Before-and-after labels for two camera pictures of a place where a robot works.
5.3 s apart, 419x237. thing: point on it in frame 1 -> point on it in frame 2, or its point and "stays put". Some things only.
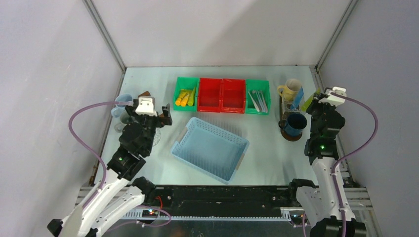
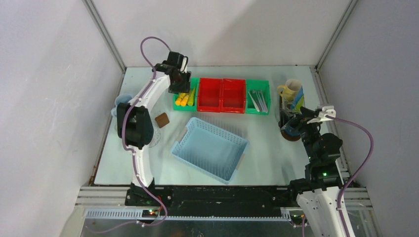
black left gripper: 167,120 -> 185,87
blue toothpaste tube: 299,95 stays put
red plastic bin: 222,95 stays put
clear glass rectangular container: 293,103 stays put
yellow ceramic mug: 289,90 stays put
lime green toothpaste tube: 305,105 -> 299,103
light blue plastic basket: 212,150 stays put
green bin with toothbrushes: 258,85 stays put
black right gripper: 315,103 -> 307,114
